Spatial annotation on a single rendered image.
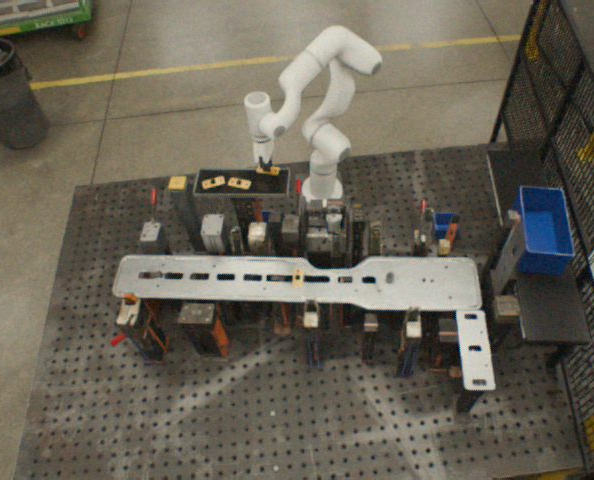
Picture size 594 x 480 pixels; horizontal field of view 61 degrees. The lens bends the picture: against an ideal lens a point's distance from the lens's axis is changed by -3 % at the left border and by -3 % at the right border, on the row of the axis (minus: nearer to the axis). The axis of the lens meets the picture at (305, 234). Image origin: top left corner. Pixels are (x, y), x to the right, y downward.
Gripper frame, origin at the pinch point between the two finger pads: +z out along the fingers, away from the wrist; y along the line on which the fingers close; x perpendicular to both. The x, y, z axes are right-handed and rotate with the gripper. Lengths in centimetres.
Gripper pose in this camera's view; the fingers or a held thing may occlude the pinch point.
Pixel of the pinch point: (267, 164)
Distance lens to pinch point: 197.9
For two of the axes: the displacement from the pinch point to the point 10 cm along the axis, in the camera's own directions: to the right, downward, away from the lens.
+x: 9.7, 1.7, -1.9
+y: -2.4, 7.9, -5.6
